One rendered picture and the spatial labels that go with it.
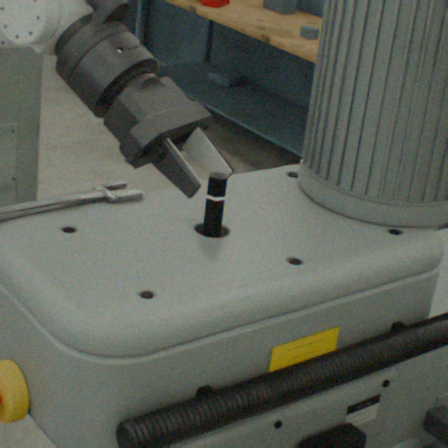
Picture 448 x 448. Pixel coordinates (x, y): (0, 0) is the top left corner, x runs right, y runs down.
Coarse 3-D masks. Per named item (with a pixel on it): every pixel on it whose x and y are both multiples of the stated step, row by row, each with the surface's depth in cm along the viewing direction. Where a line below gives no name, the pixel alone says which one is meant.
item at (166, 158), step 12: (168, 144) 98; (156, 156) 98; (168, 156) 98; (180, 156) 98; (156, 168) 99; (168, 168) 98; (180, 168) 97; (180, 180) 98; (192, 180) 97; (192, 192) 97
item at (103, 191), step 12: (120, 180) 109; (84, 192) 105; (96, 192) 105; (108, 192) 105; (132, 192) 106; (12, 204) 100; (24, 204) 100; (36, 204) 101; (48, 204) 101; (60, 204) 102; (72, 204) 103; (0, 216) 98; (12, 216) 99
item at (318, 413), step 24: (360, 384) 108; (384, 384) 109; (288, 408) 102; (312, 408) 103; (336, 408) 106; (360, 408) 109; (384, 408) 112; (216, 432) 96; (240, 432) 98; (264, 432) 100; (288, 432) 103; (312, 432) 105
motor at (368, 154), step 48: (336, 0) 103; (384, 0) 98; (432, 0) 96; (336, 48) 104; (384, 48) 100; (432, 48) 99; (336, 96) 105; (384, 96) 101; (432, 96) 100; (336, 144) 107; (384, 144) 103; (432, 144) 103; (336, 192) 107; (384, 192) 105; (432, 192) 106
